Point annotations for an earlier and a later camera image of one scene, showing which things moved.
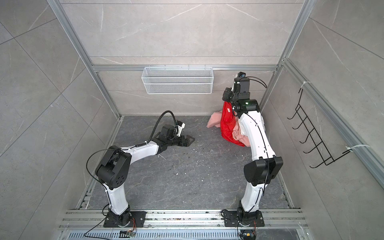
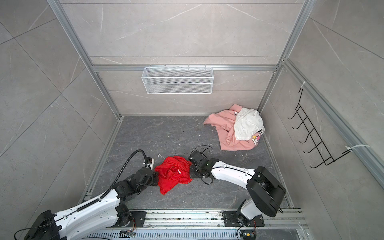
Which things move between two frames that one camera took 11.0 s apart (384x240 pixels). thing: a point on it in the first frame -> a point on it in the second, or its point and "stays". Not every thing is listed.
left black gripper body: (180, 140) -> (154, 180)
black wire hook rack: (324, 154) stays
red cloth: (227, 119) -> (173, 171)
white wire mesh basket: (178, 80) stays
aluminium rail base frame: (185, 224) stays
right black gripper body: (229, 95) -> (196, 172)
